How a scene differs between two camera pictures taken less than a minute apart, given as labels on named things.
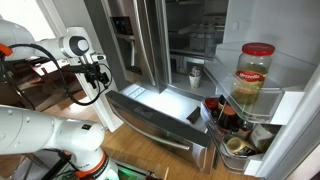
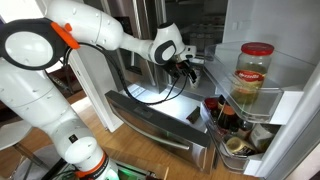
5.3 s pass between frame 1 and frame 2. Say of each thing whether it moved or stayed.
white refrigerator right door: stayed
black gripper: moved
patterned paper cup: stayed
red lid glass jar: stayed
